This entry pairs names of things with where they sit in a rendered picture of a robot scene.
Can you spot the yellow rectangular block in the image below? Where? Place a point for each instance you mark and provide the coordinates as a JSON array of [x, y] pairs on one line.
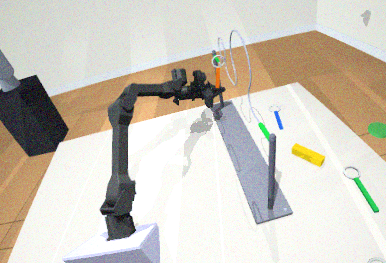
[[308, 154]]

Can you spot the blue flat bar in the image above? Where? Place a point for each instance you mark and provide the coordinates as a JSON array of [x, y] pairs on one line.
[[277, 117]]

